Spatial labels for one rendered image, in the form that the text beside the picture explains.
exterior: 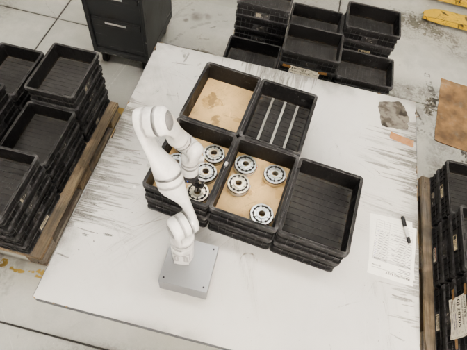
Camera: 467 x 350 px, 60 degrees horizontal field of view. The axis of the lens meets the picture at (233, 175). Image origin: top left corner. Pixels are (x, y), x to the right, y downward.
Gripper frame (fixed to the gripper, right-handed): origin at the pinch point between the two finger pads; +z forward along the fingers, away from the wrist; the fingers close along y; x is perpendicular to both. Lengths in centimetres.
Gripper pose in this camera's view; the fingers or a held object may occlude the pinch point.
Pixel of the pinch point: (189, 187)
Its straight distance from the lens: 178.5
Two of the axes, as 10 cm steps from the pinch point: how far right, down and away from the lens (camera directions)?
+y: 9.8, 2.2, -0.2
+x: 2.0, -8.3, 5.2
